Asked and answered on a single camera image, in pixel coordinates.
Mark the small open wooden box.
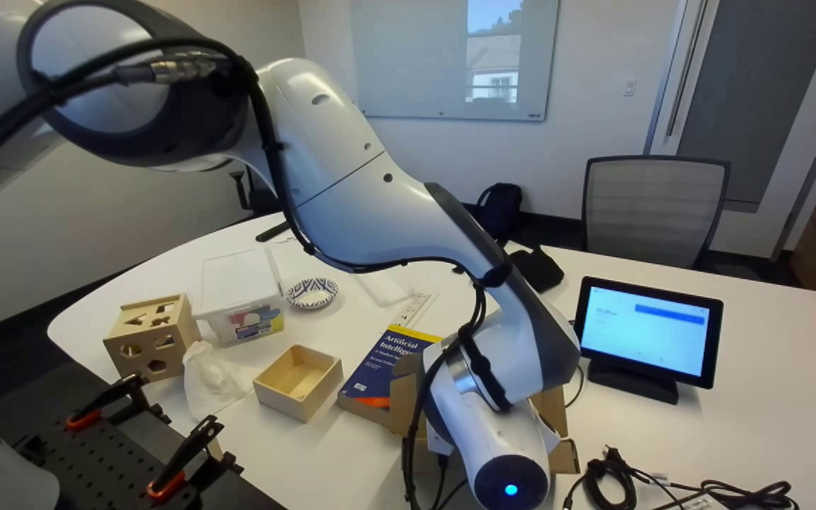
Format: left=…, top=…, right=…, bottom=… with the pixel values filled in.
left=253, top=344, right=345, bottom=424

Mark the white folded cloth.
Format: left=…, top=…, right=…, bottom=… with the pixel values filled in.
left=353, top=270, right=415, bottom=308

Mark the black backpack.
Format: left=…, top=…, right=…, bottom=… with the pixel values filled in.
left=469, top=182, right=527, bottom=244

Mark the blue book with orange stripe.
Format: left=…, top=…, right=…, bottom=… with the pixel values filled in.
left=333, top=322, right=447, bottom=440

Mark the black remote control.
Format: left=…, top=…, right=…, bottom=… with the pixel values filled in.
left=253, top=219, right=294, bottom=246

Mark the clear plastic container with blocks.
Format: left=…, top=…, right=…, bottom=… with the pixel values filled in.
left=190, top=246, right=289, bottom=348

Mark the glass whiteboard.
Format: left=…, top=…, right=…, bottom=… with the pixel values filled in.
left=349, top=0, right=564, bottom=125

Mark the crumpled clear plastic bag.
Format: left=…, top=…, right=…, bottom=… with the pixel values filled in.
left=177, top=337, right=250, bottom=407

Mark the grey mesh chair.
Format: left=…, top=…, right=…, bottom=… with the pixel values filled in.
left=581, top=152, right=734, bottom=273

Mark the black tablet on stand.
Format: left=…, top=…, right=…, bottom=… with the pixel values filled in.
left=573, top=274, right=726, bottom=407

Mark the wooden shape sorter cube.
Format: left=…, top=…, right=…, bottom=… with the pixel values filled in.
left=98, top=291, right=203, bottom=386

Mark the black bag with straps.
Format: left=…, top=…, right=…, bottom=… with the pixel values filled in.
left=508, top=239, right=566, bottom=294

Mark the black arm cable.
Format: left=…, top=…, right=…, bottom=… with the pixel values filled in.
left=0, top=0, right=516, bottom=510

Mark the black cable bundle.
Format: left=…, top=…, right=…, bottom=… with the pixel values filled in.
left=564, top=446, right=799, bottom=510

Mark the black clamp with orange handle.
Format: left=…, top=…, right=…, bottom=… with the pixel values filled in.
left=60, top=372, right=149, bottom=437
left=141, top=412, right=244, bottom=504

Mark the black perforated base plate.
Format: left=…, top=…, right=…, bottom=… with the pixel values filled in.
left=13, top=378, right=289, bottom=510

